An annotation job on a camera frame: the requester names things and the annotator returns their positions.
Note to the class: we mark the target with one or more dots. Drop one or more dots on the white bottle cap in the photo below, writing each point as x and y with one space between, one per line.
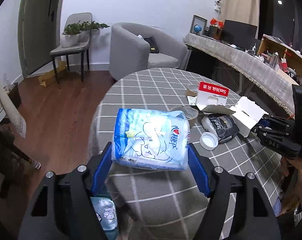
209 141

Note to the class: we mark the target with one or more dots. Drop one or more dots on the beige curtain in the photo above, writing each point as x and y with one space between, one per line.
241 5

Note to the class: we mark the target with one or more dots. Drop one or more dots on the dark table leg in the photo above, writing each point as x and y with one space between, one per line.
13 147

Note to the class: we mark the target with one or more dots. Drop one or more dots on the black monitor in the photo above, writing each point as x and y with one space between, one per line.
238 31

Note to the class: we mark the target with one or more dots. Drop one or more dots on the table with cream patterned cloth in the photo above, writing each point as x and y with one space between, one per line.
5 107

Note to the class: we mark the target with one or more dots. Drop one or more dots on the long desk beige cloth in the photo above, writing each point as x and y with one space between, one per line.
253 67

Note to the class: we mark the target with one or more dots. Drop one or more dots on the small blue globe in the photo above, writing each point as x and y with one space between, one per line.
198 28

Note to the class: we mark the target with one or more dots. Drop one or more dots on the black bag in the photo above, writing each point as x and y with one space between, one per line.
152 45

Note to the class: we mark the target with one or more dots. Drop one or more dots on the grey picture frame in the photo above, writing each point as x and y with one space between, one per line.
202 21

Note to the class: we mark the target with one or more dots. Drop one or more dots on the potted plant white pot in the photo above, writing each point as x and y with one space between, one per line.
70 40
83 35

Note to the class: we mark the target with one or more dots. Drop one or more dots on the small red flags ornament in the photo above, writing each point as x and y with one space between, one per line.
216 22

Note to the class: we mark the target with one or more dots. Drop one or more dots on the red white card package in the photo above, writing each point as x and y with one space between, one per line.
211 92

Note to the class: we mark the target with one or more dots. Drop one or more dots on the striped table leg sock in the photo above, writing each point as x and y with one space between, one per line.
35 164

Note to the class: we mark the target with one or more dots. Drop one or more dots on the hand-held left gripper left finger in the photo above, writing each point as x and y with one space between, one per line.
100 171

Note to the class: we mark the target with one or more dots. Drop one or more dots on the white cardboard box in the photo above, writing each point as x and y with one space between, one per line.
246 112

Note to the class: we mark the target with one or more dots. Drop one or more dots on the black tissue pack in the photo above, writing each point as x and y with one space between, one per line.
221 127

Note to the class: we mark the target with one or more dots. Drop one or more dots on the grey armchair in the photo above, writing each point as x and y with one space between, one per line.
131 50

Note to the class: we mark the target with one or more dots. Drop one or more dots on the wooden desk shelf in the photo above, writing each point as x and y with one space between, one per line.
268 42

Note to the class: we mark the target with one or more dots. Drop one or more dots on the grey dining chair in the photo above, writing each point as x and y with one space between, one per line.
65 51

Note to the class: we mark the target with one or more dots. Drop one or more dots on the small paper slip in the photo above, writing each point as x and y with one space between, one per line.
192 101

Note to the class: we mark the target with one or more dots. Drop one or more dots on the brown tape roll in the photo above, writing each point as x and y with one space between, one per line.
188 93

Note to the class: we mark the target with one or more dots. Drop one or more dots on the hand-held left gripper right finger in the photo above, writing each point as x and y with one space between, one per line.
198 172

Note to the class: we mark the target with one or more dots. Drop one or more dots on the white security camera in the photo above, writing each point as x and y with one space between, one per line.
218 3

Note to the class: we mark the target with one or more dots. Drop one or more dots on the flat cardboard box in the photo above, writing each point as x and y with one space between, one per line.
48 76

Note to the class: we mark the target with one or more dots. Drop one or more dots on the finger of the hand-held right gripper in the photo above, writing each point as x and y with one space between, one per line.
278 141
278 123

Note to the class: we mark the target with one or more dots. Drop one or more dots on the grey green door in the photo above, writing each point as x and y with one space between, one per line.
35 35

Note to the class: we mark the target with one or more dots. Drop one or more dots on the blue white tissue pack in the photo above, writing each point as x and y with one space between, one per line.
151 140

